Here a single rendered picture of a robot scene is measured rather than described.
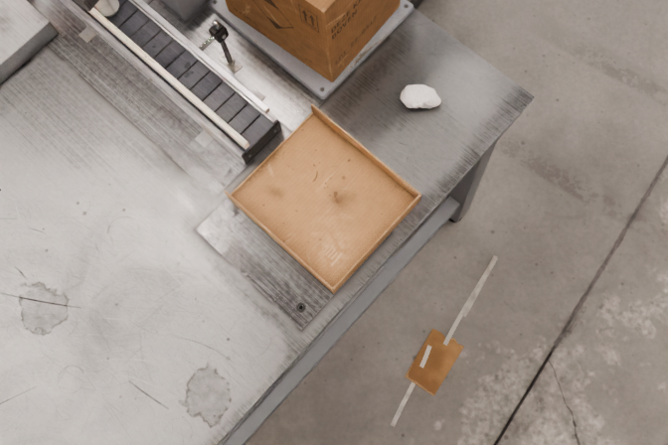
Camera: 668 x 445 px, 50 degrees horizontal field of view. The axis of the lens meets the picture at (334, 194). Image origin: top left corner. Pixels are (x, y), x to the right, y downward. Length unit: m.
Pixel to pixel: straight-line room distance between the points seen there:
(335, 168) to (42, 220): 0.62
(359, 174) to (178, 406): 0.57
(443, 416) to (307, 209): 0.98
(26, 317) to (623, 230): 1.74
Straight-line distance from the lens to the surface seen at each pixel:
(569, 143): 2.48
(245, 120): 1.49
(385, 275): 2.04
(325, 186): 1.46
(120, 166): 1.57
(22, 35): 1.74
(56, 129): 1.66
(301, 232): 1.44
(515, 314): 2.28
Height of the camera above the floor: 2.21
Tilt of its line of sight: 71 degrees down
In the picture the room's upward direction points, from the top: 10 degrees counter-clockwise
